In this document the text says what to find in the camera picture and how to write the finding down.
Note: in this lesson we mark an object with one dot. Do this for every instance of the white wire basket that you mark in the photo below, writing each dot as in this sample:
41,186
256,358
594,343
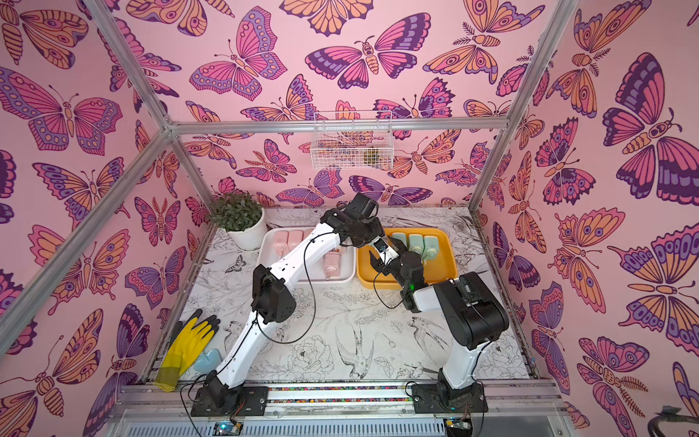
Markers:
348,142

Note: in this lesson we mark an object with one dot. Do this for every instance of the white plastic storage box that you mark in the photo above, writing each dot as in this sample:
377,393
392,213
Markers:
306,261

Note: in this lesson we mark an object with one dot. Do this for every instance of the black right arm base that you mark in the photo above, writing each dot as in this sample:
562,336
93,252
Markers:
439,397

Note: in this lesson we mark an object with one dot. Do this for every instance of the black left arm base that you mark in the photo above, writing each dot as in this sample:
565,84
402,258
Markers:
216,399

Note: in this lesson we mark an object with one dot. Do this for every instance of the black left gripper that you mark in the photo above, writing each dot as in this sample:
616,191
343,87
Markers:
379,232

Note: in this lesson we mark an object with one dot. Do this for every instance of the green leafy plant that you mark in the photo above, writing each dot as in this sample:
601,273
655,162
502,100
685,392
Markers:
235,212

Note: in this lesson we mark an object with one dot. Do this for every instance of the white plastic flower pot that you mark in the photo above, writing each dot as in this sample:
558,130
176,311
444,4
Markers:
252,238

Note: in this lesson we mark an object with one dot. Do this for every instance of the yellow rubber glove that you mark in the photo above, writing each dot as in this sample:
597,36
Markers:
193,337

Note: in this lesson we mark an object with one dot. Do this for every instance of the yellow plastic storage box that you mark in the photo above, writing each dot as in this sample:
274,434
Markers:
443,267

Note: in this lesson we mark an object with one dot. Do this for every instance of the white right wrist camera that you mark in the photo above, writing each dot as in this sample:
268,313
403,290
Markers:
387,254

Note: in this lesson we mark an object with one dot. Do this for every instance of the green circuit board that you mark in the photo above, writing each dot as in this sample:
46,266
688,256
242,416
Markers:
227,429

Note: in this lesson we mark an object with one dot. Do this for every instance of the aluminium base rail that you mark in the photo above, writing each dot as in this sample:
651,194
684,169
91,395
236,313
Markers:
516,408

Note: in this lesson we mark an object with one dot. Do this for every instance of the pink sharpener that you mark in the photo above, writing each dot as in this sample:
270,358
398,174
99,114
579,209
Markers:
331,262
280,243
295,238

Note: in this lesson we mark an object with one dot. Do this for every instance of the light blue object by glove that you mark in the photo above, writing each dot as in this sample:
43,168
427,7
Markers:
207,362

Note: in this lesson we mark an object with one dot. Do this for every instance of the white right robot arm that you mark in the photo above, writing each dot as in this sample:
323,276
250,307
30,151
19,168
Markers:
475,317

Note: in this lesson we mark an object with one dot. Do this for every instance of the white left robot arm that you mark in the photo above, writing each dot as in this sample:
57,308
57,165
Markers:
272,287

